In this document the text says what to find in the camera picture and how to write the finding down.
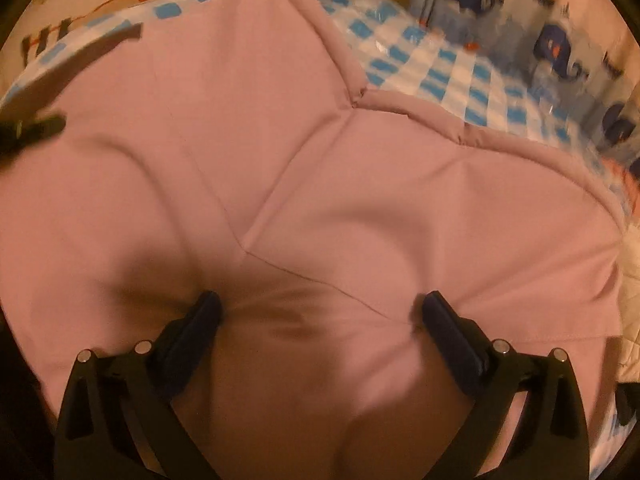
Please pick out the white quilted blanket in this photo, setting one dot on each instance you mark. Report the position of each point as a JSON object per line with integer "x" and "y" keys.
{"x": 629, "y": 303}

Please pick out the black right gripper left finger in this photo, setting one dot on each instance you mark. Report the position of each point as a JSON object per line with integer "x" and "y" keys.
{"x": 116, "y": 420}

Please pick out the pink and brown jacket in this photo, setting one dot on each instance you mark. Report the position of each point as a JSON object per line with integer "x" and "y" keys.
{"x": 239, "y": 147}

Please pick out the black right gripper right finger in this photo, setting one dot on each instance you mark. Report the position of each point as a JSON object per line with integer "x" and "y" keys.
{"x": 551, "y": 439}

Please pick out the whale pattern curtain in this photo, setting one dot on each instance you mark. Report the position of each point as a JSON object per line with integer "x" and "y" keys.
{"x": 578, "y": 56}

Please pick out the pink clothing pile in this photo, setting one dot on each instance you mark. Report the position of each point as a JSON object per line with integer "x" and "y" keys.
{"x": 629, "y": 181}

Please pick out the blue white checkered bed cover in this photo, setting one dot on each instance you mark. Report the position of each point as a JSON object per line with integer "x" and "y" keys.
{"x": 397, "y": 55}

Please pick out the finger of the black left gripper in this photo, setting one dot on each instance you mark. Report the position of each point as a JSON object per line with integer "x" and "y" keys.
{"x": 39, "y": 86}
{"x": 16, "y": 135}

